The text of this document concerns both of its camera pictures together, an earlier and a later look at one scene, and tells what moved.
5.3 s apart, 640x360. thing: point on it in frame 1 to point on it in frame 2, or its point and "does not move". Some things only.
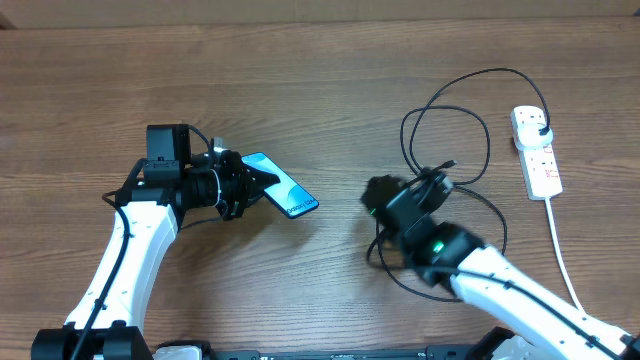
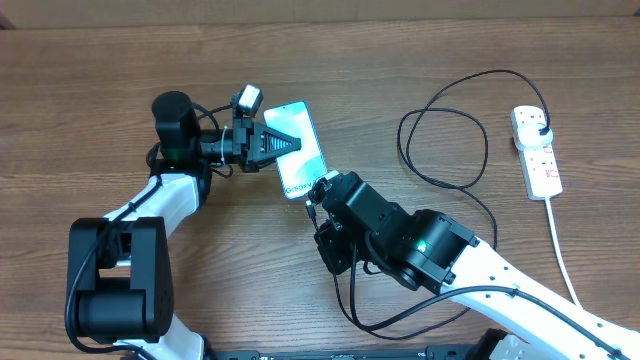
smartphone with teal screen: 291,199 to 299,169
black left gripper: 243,184 to 250,144
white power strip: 539,166 does not move
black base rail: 432,352 does not move
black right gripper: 370,210 to 336,245
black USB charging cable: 414,159 to 538,93
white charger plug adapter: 530,137 does not move
